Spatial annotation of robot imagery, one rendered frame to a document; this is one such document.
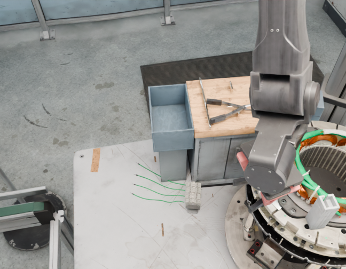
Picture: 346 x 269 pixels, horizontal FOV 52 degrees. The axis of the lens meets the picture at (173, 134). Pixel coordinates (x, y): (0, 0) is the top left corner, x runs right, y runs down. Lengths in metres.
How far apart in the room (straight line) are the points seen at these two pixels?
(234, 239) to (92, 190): 0.46
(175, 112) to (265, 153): 0.59
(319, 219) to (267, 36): 0.39
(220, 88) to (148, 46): 1.93
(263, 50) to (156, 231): 0.72
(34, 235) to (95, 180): 0.91
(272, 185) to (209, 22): 2.71
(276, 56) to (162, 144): 0.53
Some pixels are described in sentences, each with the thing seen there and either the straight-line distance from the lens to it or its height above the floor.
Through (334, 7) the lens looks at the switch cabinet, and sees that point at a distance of 3.34.
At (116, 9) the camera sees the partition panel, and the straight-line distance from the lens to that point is 3.02.
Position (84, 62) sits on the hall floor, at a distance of 2.82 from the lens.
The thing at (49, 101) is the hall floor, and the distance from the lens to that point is 2.59.
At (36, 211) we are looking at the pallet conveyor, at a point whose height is 0.76.
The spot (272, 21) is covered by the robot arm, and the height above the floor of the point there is 1.51.
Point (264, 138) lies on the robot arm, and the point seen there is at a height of 1.38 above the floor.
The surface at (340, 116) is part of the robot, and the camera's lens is 1.31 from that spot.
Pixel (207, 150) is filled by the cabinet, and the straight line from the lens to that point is 0.97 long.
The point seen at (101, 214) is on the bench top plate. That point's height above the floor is 0.78.
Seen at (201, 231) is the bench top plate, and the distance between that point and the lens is 1.06.
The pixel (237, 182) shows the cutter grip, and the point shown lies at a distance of 0.68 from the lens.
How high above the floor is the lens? 1.75
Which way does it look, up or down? 52 degrees down
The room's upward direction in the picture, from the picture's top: 1 degrees counter-clockwise
